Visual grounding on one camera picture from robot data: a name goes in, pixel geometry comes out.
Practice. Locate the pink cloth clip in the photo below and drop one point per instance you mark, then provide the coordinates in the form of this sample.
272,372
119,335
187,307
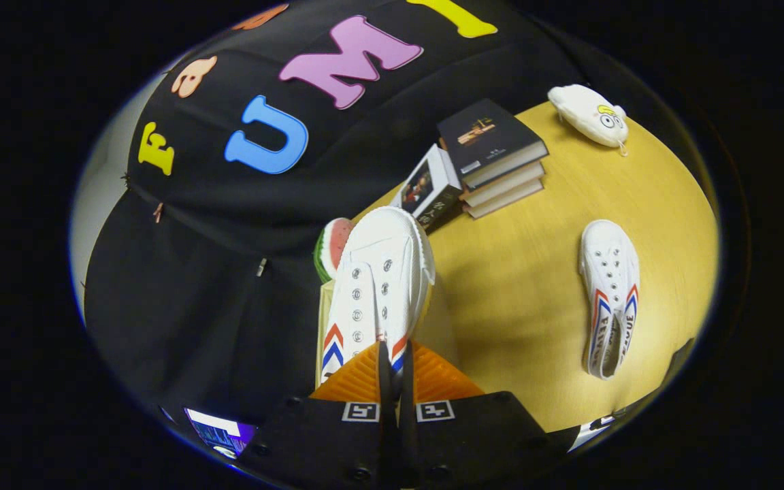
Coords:
158,213

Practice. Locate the brown cover book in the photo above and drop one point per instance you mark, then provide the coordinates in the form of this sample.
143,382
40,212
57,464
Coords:
511,202
508,187

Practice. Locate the white portrait cover book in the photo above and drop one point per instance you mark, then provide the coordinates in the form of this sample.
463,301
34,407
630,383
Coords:
426,187

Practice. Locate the watermelon slice plush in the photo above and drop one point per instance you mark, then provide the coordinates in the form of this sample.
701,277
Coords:
334,245

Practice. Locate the white plush pouch with eyes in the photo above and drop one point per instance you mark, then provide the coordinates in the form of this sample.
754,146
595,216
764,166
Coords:
586,112

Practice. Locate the black cover book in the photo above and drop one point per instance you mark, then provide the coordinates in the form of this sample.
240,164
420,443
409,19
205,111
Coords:
480,133

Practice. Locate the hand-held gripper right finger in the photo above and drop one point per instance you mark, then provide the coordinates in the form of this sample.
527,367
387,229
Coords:
407,408

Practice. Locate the computer monitor screen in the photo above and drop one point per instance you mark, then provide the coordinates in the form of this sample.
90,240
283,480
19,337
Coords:
218,429

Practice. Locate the black backdrop cloth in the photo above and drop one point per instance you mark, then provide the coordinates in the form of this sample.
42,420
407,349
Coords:
194,306

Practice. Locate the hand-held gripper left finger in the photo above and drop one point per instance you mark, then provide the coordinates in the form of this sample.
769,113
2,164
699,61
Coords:
384,381

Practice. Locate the white canvas shoe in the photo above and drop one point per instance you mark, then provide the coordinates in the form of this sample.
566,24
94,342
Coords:
385,238
610,252

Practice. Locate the beige fabric storage box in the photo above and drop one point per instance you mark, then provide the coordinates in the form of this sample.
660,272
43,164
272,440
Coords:
324,320

